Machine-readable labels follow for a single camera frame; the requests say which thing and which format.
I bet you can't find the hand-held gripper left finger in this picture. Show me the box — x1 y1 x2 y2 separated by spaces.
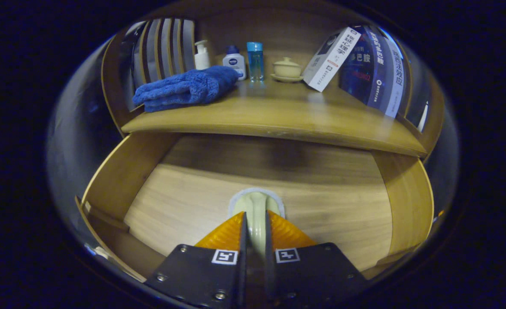
143 211 248 309

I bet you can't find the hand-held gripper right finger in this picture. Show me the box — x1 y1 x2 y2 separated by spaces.
264 210 369 307

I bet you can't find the cream brush with white pad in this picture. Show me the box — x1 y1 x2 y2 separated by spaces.
228 187 286 258

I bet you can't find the wooden drawer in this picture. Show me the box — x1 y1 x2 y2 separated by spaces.
75 131 435 284

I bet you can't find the wooden countertop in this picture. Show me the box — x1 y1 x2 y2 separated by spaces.
121 77 427 157

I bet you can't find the blue folded towel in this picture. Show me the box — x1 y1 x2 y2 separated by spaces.
132 65 243 113

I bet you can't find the white bottle with blue cap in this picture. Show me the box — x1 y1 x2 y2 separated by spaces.
222 45 247 81

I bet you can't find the cream lidded tea cup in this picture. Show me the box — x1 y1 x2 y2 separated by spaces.
271 57 304 83

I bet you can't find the clear blue bottle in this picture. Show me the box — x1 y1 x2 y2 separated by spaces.
247 42 264 82

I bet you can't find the white pump bottle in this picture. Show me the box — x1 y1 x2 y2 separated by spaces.
194 39 211 70

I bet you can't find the black backdrop cloth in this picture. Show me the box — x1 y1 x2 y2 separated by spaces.
47 19 460 241

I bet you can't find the white book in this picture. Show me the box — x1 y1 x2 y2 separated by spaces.
302 27 362 92

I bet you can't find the dark blue book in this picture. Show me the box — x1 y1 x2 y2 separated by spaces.
338 25 393 113

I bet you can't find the pale grey-blue book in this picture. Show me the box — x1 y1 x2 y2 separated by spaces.
384 28 408 118

